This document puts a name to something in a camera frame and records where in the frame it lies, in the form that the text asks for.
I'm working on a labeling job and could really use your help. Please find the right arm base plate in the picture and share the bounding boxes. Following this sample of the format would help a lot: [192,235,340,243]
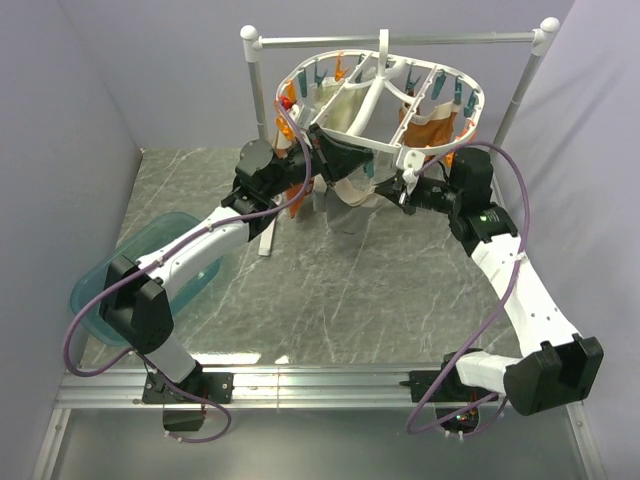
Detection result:
[399,368,451,404]

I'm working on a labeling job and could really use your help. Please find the white oval clip hanger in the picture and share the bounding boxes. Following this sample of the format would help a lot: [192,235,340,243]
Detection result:
[275,29,486,157]

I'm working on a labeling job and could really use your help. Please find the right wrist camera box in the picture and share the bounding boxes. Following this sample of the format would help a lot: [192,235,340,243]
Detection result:
[395,146,427,197]

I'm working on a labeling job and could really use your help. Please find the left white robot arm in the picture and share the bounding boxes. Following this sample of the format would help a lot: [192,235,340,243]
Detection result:
[99,125,374,402]

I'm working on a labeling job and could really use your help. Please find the white metal drying rack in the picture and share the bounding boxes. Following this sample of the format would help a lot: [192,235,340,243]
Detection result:
[238,16,561,258]

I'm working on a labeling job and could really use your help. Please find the orange underwear on left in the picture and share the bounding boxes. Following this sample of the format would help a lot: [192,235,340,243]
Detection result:
[273,96,309,218]

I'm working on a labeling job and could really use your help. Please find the orange underwear on right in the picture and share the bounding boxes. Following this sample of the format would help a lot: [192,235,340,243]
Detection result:
[402,100,461,148]

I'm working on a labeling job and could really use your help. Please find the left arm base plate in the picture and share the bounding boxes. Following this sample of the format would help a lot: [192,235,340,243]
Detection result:
[142,372,234,405]

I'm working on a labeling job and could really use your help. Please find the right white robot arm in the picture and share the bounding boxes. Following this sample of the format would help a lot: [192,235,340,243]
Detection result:
[376,142,604,416]

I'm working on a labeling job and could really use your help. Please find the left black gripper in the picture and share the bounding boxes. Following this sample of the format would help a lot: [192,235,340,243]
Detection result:
[265,124,374,199]

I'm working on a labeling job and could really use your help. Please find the orange underwear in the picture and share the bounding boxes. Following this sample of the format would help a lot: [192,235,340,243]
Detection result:
[402,100,461,148]
[273,96,309,218]

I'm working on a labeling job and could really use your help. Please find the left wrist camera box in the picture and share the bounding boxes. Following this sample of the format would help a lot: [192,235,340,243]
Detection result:
[279,96,317,130]

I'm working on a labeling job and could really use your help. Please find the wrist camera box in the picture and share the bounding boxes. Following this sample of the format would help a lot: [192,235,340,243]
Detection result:
[279,96,317,130]
[395,146,427,197]

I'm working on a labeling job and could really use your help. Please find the grey underwear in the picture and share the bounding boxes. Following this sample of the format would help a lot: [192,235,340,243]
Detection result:
[312,175,385,235]

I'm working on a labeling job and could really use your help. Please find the teal clip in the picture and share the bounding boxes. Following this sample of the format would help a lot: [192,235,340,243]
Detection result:
[363,161,375,178]

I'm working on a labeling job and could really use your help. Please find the cream underwear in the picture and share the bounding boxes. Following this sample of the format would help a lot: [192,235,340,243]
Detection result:
[311,77,369,132]

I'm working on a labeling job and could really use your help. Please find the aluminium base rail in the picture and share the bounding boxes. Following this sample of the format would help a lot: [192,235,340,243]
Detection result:
[33,364,606,479]

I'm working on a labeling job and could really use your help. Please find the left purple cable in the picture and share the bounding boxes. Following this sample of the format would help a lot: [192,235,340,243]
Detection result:
[61,102,317,444]

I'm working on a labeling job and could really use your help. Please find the teal plastic basin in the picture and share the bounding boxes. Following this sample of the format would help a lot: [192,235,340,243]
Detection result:
[70,212,222,318]

